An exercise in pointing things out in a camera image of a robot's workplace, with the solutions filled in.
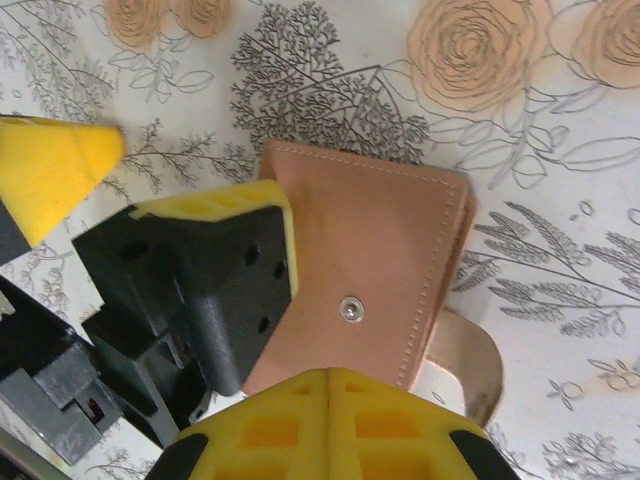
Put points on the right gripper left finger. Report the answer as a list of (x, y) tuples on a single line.
[(270, 430)]

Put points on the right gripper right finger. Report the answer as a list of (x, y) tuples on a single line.
[(390, 435)]

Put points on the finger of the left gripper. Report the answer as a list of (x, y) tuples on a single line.
[(50, 170), (215, 280)]

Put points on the pink leather card holder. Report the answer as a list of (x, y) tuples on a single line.
[(375, 225)]

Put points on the floral patterned table cover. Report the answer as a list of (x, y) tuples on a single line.
[(550, 400)]

